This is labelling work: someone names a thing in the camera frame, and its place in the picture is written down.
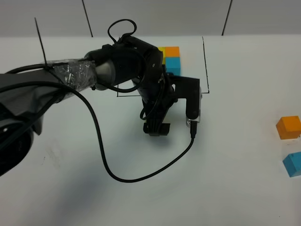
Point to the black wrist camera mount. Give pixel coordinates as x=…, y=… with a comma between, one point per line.
x=190, y=90

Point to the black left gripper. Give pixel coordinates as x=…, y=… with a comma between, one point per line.
x=144, y=66

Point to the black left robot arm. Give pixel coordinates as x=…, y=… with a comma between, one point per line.
x=26, y=93

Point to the black zip tie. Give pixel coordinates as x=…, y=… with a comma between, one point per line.
x=41, y=42

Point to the template orange cube block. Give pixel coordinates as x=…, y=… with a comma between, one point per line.
x=172, y=52

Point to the template blue cube block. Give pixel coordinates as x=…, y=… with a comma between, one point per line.
x=173, y=65

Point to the template yellow cube block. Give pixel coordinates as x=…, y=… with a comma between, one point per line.
x=163, y=50

